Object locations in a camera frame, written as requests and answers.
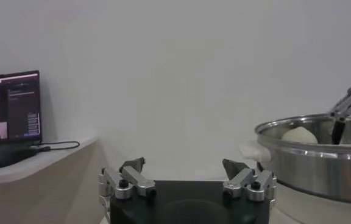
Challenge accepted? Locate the black laptop with dark screen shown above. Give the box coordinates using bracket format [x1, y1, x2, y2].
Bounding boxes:
[0, 70, 42, 147]

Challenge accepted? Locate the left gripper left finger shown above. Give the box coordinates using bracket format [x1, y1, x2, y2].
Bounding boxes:
[97, 156, 157, 201]

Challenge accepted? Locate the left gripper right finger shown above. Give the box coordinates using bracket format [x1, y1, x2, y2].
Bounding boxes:
[222, 157, 277, 203]

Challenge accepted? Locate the white rounded side table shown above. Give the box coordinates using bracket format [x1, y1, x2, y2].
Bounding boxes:
[0, 136, 104, 224]

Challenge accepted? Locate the perforated steel steamer basket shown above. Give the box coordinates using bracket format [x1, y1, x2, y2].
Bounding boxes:
[254, 113, 351, 206]

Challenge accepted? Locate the black looped laptop cable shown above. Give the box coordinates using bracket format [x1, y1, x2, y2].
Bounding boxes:
[30, 140, 81, 152]

